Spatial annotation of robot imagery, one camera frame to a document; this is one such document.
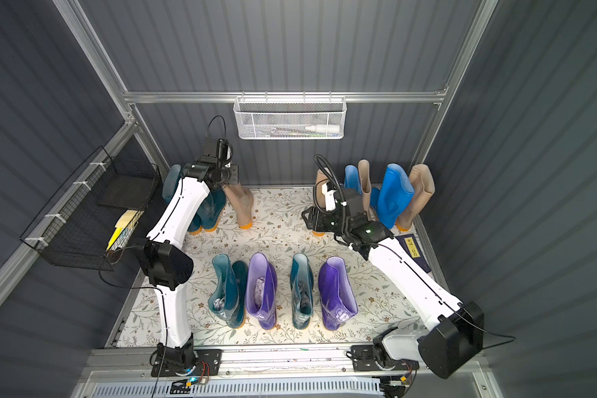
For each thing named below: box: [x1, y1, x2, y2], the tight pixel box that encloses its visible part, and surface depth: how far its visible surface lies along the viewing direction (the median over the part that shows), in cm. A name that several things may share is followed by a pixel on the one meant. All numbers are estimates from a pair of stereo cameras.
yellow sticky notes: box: [106, 209, 138, 252], surface depth 75 cm
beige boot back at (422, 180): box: [396, 163, 436, 232], surface depth 89 cm
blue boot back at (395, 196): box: [377, 163, 415, 229], surface depth 92 cm
